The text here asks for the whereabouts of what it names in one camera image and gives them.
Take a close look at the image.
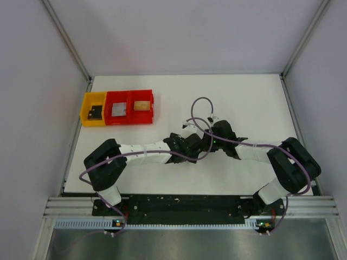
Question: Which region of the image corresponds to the red plastic bin middle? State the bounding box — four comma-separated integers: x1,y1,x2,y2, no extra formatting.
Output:
104,90,130,126

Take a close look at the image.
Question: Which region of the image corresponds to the aluminium right frame post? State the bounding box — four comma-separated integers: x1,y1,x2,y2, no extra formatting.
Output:
280,0,333,80

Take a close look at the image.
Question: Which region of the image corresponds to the red plastic bin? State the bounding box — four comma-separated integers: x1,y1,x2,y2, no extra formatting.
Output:
130,89,154,125
104,90,130,126

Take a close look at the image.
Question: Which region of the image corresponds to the aluminium frame post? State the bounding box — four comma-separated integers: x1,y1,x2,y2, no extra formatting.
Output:
40,0,92,83
280,0,333,80

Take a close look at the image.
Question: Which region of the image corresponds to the gold card in bin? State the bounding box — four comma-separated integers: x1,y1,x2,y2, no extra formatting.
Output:
133,101,151,111

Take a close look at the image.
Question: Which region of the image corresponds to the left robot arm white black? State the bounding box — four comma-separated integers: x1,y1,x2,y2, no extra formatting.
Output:
83,133,204,208

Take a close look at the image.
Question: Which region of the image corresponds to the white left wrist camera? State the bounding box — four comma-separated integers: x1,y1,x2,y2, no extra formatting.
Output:
182,120,197,133

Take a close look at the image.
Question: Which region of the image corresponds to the aluminium front frame rail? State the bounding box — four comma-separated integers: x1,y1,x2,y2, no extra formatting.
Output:
43,196,339,219

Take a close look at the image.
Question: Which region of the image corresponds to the silver card in bin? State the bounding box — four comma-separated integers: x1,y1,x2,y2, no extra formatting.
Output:
111,102,126,117

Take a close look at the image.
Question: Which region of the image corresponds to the yellow plastic bin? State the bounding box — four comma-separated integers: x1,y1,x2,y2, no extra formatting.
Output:
80,92,106,127

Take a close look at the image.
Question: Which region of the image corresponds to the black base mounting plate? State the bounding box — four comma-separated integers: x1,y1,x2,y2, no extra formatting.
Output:
92,193,285,224

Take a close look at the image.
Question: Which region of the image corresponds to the red plastic bin right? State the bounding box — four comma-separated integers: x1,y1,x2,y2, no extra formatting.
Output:
130,89,154,125

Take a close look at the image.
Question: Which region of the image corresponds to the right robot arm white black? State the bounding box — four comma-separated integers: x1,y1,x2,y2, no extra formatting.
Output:
203,117,322,214

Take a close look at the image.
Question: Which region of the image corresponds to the white slotted cable duct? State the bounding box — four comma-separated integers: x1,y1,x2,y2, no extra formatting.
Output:
54,219,271,231

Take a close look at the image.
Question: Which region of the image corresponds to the aluminium left frame post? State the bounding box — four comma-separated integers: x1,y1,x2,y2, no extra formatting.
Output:
40,0,92,83

